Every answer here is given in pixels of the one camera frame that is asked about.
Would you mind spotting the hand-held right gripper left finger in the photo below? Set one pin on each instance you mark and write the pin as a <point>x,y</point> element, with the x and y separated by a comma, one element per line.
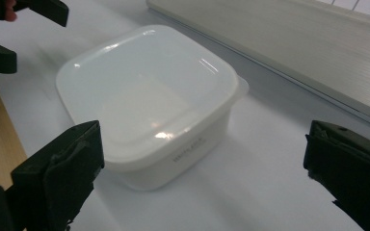
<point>61,173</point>

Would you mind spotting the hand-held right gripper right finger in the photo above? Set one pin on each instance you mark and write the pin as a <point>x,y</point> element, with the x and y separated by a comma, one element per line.
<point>353,170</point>

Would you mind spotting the white square lidded container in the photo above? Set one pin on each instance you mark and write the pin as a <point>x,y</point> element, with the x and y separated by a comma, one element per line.
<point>147,96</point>

